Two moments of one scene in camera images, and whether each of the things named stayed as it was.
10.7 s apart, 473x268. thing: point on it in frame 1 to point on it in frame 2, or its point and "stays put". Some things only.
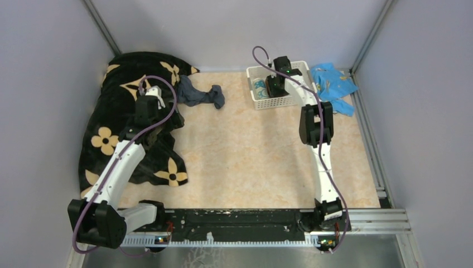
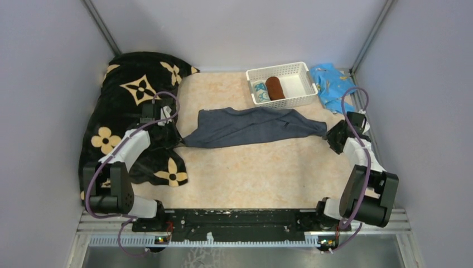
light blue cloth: x=332 y=86 stays put
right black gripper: x=274 y=94 to x=329 y=136
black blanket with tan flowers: x=125 y=75 stays put
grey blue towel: x=187 y=93 to x=232 y=126
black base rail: x=241 y=225 stays put
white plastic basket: x=299 y=68 stays put
